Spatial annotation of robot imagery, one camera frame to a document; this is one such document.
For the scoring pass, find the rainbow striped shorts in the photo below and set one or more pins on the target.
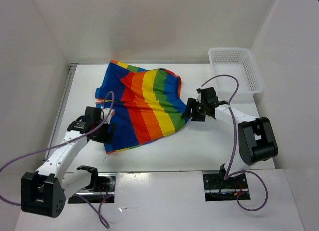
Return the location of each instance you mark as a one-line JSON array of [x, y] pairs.
[[147, 104]]

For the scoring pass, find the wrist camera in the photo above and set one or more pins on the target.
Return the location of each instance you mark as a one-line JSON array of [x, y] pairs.
[[199, 94], [103, 115]]

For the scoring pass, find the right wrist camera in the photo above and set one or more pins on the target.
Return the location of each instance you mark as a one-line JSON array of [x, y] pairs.
[[199, 94]]

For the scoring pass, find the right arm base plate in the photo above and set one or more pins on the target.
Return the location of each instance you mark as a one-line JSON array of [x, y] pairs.
[[218, 189]]

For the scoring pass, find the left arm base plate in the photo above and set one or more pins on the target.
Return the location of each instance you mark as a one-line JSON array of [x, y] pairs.
[[104, 188]]

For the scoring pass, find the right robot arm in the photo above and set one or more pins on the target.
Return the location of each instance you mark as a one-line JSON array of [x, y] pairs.
[[254, 140]]

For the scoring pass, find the white plastic basket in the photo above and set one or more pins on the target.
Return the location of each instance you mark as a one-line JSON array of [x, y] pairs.
[[239, 63]]

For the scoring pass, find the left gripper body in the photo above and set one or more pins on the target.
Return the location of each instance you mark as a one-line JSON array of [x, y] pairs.
[[101, 135]]

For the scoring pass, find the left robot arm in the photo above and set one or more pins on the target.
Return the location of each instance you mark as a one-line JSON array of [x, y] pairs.
[[45, 191]]

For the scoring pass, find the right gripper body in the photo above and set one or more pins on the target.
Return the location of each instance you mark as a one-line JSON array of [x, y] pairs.
[[200, 113]]

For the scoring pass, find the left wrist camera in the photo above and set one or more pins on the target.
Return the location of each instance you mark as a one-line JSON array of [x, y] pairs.
[[103, 115]]

